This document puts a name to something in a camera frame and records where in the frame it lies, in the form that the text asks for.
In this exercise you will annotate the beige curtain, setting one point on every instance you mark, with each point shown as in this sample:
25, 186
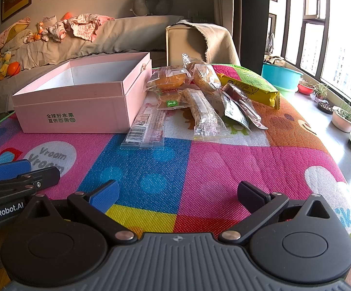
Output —
225, 6

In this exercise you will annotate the pale pink plant pot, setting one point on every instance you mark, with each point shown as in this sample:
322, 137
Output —
343, 122

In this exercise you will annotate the grey neck pillow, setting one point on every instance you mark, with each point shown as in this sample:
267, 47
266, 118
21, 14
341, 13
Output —
152, 1

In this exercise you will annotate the orange cloth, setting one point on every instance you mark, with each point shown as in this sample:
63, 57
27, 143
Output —
67, 16

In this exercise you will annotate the long brown bread packet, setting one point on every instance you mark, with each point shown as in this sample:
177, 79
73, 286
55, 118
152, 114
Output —
204, 77

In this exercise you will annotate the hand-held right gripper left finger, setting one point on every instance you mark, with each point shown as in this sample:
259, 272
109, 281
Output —
105, 196

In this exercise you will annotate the dark plant pot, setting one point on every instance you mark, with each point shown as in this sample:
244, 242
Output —
325, 108

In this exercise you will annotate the pink cardboard box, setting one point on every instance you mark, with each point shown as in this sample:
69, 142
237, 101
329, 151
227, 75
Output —
72, 112

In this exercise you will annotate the silver foil snack packet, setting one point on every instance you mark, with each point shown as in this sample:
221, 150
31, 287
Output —
233, 112

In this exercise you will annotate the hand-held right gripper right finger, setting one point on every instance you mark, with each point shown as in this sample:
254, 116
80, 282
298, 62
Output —
251, 195

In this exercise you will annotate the white patterned clothes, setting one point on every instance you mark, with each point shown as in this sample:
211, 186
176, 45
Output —
55, 30

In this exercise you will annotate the beige covered sofa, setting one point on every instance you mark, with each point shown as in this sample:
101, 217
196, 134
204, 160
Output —
127, 33

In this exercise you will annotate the pale pink cloth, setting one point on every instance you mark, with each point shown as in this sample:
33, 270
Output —
10, 33

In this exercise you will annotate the dark pillar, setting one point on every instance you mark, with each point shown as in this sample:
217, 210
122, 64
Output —
254, 21

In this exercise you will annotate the red plastic basin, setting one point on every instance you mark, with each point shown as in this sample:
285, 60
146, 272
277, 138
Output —
305, 89

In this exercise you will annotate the pink floral clothes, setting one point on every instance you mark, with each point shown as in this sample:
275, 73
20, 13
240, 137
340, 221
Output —
86, 25

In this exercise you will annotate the small green label packet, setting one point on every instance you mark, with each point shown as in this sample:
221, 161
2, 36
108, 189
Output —
169, 101

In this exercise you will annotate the orange ball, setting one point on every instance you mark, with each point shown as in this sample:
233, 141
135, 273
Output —
14, 68

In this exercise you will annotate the round orange bread packet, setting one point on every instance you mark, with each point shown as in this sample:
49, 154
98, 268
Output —
167, 80

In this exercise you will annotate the grain bar clear packet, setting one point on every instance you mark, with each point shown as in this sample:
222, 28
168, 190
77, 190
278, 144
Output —
201, 109

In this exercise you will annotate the yellow snack packet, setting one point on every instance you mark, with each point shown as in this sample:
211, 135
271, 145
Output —
251, 89

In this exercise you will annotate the beige cardboard box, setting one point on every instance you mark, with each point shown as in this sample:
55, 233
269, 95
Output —
183, 47

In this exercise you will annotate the black window frame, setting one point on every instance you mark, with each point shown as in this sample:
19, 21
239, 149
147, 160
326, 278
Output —
322, 21

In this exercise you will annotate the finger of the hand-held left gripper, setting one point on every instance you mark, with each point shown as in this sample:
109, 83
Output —
8, 169
39, 178

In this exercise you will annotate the colourful play mat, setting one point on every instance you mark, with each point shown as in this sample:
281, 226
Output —
169, 169

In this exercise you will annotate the teal plastic basin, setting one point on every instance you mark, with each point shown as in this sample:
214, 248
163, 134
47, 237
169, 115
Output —
281, 75

